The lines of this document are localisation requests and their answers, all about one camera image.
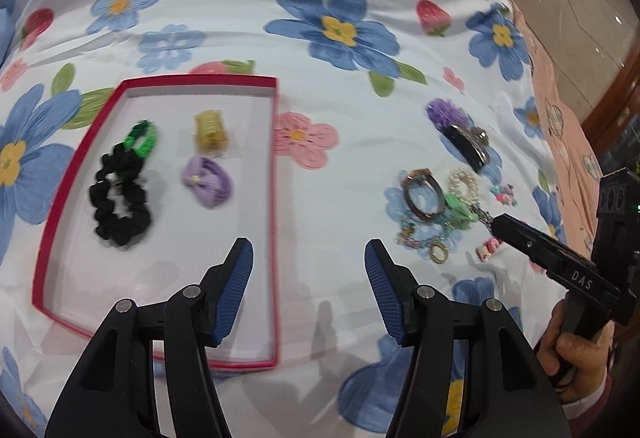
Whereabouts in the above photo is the pastel bead bracelet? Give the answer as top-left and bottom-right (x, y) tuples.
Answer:
(490, 183), (519, 208)

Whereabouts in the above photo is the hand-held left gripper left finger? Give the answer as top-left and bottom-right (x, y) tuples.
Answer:
(45, 237), (255, 438)

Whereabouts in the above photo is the person's right forearm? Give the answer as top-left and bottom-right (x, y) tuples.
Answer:
(562, 375), (616, 419)

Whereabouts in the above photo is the brown wooden frame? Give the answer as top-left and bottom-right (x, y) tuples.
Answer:
(580, 63), (640, 149)

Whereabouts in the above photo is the gold wrist watch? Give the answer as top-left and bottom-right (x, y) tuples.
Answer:
(402, 168), (444, 222)

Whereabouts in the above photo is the red shallow box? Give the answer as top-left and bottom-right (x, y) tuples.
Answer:
(32, 75), (279, 371)

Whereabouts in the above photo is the pink hair clip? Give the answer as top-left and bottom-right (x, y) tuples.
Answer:
(475, 238), (504, 264)

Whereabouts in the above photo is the white pearl bracelet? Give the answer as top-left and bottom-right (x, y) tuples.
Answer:
(446, 168), (482, 206)

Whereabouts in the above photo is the green and black hair tie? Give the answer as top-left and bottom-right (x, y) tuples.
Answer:
(114, 119), (160, 164)

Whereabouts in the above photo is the pink printed cloth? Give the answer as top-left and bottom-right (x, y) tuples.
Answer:
(510, 1), (608, 239)

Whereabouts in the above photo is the black scrunchie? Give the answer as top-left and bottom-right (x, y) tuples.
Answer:
(89, 151), (152, 248)

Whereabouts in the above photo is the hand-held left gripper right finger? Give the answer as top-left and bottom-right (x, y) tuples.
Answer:
(364, 238), (571, 438)

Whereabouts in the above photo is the person's right hand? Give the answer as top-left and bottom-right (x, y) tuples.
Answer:
(537, 303), (613, 404)

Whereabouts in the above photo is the silver metal chain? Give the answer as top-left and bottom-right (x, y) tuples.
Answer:
(475, 203), (501, 233)

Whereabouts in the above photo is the black hair claw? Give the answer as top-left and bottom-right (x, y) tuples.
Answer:
(444, 123), (493, 171)

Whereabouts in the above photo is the purple flower hair clip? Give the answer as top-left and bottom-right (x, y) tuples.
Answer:
(426, 99), (472, 133)

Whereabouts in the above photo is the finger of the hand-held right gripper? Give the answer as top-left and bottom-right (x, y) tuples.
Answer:
(492, 213), (556, 271)

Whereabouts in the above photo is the purple bow hair tie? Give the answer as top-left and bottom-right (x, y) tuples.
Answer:
(181, 155), (236, 209)

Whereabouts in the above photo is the yellow hair claw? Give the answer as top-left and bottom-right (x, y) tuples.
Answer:
(193, 109), (232, 154)

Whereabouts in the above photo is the pastel charm bracelet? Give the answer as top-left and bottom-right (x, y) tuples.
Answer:
(395, 213), (451, 251)

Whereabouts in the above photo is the green bow hair clip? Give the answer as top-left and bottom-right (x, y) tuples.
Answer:
(440, 195), (483, 230)

